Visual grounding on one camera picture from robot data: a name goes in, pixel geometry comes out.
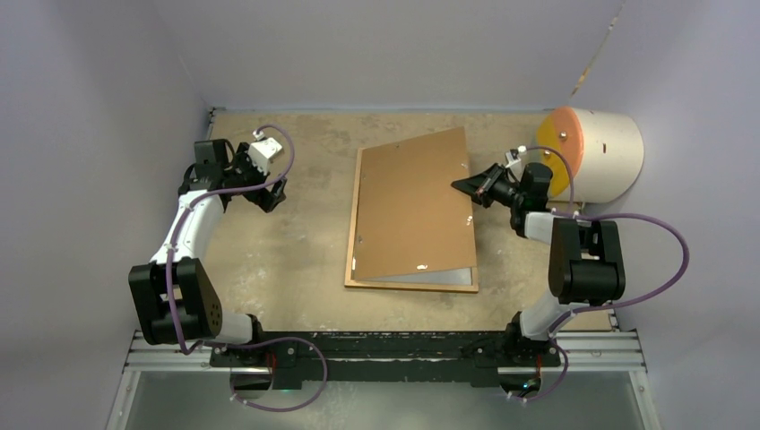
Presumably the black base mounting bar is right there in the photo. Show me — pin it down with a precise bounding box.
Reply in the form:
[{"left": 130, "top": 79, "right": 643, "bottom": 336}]
[{"left": 210, "top": 329, "right": 561, "bottom": 390}]

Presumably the glossy photo print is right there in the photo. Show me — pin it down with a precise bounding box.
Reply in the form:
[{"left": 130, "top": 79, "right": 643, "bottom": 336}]
[{"left": 368, "top": 268, "right": 473, "bottom": 286}]

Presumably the brown backing board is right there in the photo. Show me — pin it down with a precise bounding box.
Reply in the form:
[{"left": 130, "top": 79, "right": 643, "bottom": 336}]
[{"left": 353, "top": 127, "right": 477, "bottom": 280}]

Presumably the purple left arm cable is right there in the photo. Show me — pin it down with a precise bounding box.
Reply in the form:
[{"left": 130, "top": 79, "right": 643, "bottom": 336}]
[{"left": 165, "top": 124, "right": 329, "bottom": 414}]

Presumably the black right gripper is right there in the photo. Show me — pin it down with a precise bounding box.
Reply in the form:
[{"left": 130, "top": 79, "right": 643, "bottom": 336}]
[{"left": 452, "top": 162, "right": 526, "bottom": 209}]

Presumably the aluminium rail frame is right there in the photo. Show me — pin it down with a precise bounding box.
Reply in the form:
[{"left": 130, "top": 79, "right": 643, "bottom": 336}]
[{"left": 108, "top": 328, "right": 661, "bottom": 429}]

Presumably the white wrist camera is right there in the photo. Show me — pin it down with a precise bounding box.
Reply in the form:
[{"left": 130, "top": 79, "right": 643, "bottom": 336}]
[
  {"left": 246, "top": 131, "right": 283, "bottom": 176},
  {"left": 505, "top": 145, "right": 527, "bottom": 176}
]

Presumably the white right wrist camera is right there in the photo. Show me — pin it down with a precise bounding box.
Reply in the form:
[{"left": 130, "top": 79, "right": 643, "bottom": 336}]
[{"left": 505, "top": 145, "right": 527, "bottom": 176}]

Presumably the wooden picture frame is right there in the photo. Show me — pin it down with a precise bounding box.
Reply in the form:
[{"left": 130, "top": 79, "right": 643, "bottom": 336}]
[{"left": 344, "top": 148, "right": 479, "bottom": 294}]

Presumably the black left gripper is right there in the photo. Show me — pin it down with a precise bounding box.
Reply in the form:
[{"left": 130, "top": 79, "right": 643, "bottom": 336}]
[{"left": 223, "top": 143, "right": 285, "bottom": 211}]

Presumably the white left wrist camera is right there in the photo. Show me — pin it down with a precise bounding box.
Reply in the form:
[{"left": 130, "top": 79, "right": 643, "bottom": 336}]
[{"left": 246, "top": 131, "right": 283, "bottom": 176}]

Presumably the cream cylinder with coloured lid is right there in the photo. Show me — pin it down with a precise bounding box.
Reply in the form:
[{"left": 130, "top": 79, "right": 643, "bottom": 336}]
[{"left": 534, "top": 106, "right": 644, "bottom": 203}]

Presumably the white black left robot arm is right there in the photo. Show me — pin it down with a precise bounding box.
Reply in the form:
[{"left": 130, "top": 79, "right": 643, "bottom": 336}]
[{"left": 128, "top": 132, "right": 287, "bottom": 366}]

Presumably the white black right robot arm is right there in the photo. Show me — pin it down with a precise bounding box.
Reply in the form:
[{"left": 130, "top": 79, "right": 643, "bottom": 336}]
[{"left": 451, "top": 162, "right": 626, "bottom": 365}]

